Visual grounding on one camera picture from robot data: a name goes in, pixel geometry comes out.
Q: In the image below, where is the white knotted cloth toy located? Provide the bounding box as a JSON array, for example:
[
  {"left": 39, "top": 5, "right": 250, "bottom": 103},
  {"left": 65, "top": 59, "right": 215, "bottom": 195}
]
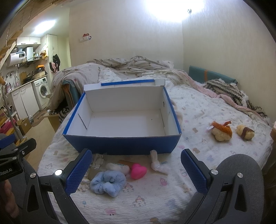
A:
[{"left": 150, "top": 150, "right": 170, "bottom": 175}]

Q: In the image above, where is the light blue fluffy scrunchie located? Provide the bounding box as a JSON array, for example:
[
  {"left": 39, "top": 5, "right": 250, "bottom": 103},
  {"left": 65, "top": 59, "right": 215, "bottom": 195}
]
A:
[{"left": 90, "top": 170, "right": 127, "bottom": 197}]

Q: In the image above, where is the pink heart plush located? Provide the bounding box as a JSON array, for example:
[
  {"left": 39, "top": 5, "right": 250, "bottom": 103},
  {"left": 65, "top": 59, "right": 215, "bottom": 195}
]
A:
[{"left": 131, "top": 163, "right": 147, "bottom": 180}]

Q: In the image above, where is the blue white cardboard box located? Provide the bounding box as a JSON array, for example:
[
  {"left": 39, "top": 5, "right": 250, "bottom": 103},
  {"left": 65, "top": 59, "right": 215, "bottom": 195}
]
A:
[{"left": 63, "top": 79, "right": 181, "bottom": 155}]

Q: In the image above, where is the person left hand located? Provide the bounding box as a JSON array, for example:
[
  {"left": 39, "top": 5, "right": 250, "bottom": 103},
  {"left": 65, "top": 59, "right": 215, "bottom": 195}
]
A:
[{"left": 1, "top": 180, "right": 19, "bottom": 218}]

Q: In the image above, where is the cardboard box on floor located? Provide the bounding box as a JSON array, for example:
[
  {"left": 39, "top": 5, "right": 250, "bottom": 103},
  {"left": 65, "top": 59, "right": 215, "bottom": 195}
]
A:
[{"left": 16, "top": 118, "right": 31, "bottom": 135}]

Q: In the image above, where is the orange cream plush toy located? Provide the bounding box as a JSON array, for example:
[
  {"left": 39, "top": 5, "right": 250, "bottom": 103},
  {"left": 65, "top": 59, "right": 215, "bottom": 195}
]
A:
[{"left": 207, "top": 121, "right": 233, "bottom": 142}]

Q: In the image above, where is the white patterned bed sheet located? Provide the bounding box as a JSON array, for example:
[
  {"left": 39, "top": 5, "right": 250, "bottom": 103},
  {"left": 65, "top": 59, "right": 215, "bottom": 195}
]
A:
[{"left": 37, "top": 70, "right": 274, "bottom": 224}]

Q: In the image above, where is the brown cream plush toy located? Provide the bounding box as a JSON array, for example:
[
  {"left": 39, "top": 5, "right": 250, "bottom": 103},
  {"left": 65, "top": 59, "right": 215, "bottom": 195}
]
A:
[{"left": 236, "top": 125, "right": 254, "bottom": 140}]

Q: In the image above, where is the white kitchen cabinet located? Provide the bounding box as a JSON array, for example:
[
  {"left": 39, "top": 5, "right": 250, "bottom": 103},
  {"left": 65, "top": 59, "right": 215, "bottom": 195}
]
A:
[{"left": 10, "top": 83, "right": 39, "bottom": 119}]

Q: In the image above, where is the black white zebra cloth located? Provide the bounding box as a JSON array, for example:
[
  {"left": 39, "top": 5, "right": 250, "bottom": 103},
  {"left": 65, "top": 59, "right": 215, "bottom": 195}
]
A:
[{"left": 48, "top": 106, "right": 70, "bottom": 124}]

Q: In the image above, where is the white washing machine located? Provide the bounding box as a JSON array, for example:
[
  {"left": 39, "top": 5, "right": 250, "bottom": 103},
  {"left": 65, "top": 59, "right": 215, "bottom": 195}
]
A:
[{"left": 32, "top": 76, "right": 50, "bottom": 111}]

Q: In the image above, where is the striped fuzzy blanket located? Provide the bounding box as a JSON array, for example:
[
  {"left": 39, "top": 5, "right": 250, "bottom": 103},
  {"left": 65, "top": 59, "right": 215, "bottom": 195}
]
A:
[{"left": 203, "top": 78, "right": 270, "bottom": 125}]

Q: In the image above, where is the teal headboard cushion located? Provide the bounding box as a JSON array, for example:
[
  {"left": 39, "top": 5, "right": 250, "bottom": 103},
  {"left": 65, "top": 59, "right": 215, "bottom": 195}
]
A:
[{"left": 188, "top": 66, "right": 238, "bottom": 84}]

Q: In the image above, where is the beige crumpled duvet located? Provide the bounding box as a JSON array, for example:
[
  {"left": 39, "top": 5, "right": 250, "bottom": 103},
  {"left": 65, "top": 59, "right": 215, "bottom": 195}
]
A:
[{"left": 47, "top": 56, "right": 195, "bottom": 110}]

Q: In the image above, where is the white water heater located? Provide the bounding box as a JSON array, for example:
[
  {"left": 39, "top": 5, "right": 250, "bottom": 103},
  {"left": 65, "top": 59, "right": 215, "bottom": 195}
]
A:
[{"left": 6, "top": 51, "right": 26, "bottom": 67}]

